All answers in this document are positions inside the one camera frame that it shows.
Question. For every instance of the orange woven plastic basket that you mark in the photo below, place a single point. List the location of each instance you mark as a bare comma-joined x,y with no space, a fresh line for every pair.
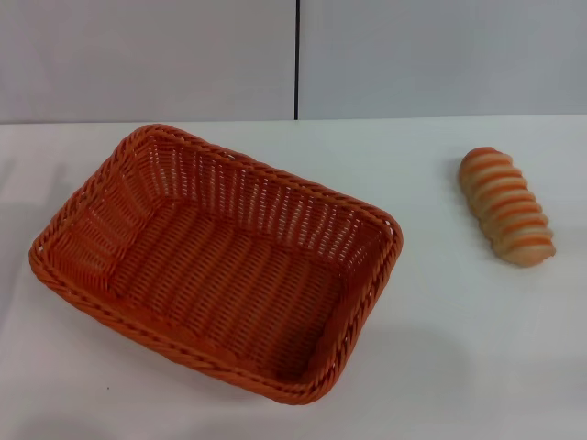
220,275

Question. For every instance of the striped ridged bread loaf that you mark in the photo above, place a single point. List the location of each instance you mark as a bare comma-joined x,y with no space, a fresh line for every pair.
504,211

